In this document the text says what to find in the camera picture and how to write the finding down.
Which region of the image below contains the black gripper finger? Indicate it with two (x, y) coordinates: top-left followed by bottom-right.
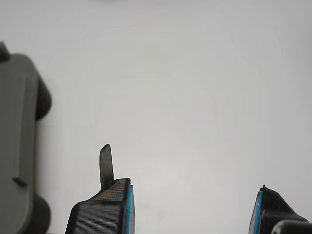
(248, 184), (312, 234)
(64, 143), (136, 234)

